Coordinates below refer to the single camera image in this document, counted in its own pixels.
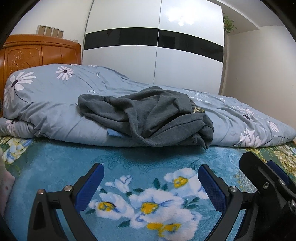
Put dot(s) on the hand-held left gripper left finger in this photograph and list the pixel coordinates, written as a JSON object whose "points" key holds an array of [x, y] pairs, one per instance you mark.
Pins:
{"points": [[92, 185]]}

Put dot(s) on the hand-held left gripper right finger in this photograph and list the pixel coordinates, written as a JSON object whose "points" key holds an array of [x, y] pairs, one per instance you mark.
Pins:
{"points": [[211, 187]]}

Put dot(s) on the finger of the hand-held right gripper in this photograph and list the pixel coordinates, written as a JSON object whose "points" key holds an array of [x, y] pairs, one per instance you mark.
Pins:
{"points": [[278, 172], [256, 169]]}

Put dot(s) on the dark grey garment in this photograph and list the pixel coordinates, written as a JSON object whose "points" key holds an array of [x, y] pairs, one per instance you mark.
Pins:
{"points": [[150, 115]]}

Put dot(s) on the teal floral blanket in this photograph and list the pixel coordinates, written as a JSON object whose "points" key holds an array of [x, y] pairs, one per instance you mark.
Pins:
{"points": [[57, 166]]}

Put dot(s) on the light blue cloth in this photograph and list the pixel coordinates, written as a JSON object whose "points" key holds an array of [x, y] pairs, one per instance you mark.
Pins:
{"points": [[114, 133]]}

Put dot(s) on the blue floral quilt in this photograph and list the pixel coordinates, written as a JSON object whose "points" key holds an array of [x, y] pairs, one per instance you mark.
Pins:
{"points": [[57, 111]]}

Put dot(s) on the white wardrobe with black stripe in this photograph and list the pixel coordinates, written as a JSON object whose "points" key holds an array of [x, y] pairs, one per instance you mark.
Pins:
{"points": [[129, 69]]}

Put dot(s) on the wooden headboard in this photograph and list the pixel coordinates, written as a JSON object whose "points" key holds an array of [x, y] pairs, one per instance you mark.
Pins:
{"points": [[34, 55]]}

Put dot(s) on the green potted plant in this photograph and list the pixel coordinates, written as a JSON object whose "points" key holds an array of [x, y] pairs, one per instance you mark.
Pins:
{"points": [[229, 24]]}

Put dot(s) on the beige storage box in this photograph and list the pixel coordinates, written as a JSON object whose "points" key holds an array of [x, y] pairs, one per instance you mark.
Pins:
{"points": [[49, 31], [41, 30], [60, 33], [55, 32]]}

